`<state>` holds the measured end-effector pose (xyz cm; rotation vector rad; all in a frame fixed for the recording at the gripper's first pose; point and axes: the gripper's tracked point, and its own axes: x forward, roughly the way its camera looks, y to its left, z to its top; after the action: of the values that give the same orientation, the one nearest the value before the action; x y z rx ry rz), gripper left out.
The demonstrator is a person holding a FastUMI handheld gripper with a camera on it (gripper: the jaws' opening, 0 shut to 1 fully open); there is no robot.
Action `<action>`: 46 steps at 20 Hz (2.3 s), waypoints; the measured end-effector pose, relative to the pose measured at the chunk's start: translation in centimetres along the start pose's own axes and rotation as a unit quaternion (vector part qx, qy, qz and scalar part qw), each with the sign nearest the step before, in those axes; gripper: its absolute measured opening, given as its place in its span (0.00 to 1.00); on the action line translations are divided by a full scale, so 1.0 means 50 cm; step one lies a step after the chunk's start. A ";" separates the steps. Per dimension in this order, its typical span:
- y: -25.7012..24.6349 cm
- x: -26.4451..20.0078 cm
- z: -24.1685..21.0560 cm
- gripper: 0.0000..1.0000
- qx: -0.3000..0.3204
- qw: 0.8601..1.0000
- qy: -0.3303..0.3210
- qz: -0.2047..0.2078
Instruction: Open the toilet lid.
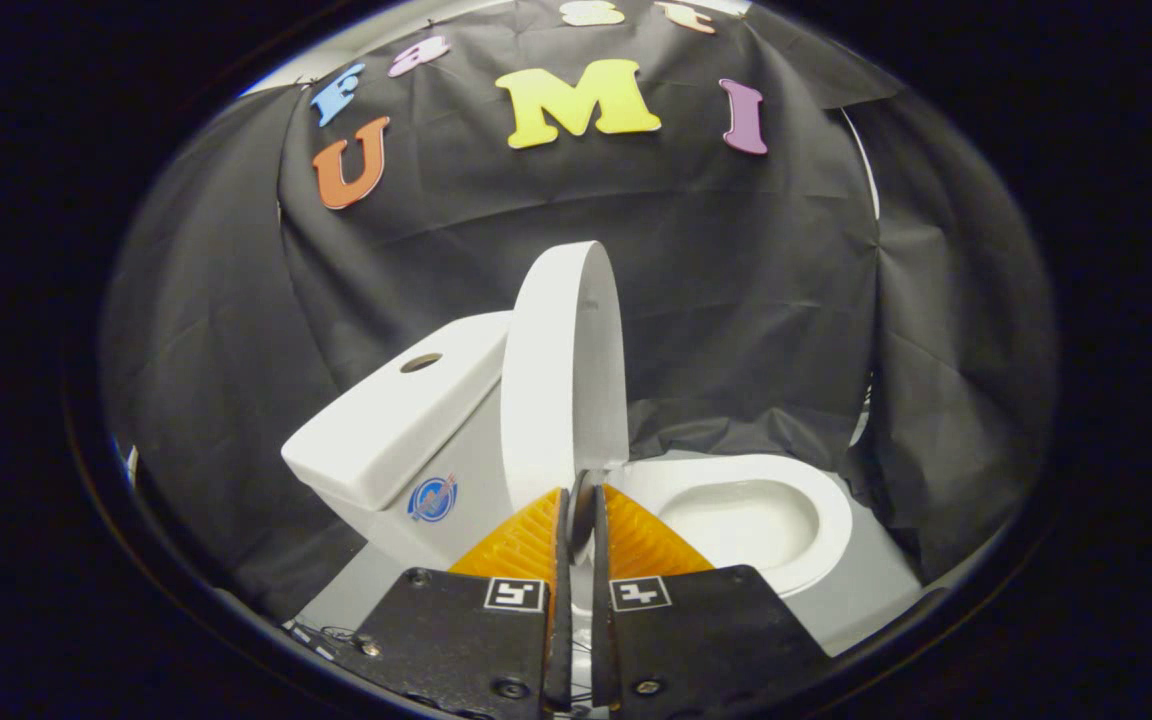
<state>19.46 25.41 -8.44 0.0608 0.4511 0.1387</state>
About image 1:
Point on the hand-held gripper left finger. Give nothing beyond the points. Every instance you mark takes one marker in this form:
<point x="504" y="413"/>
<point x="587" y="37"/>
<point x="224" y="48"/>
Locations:
<point x="456" y="640"/>

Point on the black backdrop cloth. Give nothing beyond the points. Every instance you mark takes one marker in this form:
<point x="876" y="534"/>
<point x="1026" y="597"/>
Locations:
<point x="736" y="280"/>

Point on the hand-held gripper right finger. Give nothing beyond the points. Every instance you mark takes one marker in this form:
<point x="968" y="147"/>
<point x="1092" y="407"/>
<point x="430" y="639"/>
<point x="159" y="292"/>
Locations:
<point x="706" y="640"/>

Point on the white toilet lid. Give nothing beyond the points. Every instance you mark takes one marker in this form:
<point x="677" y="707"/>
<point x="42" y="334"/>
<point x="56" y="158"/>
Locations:
<point x="556" y="380"/>

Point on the white toilet bowl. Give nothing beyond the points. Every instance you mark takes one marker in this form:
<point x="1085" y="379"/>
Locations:
<point x="816" y="500"/>

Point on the white toilet tank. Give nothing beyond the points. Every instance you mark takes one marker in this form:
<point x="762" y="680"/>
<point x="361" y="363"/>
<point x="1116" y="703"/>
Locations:
<point x="466" y="470"/>

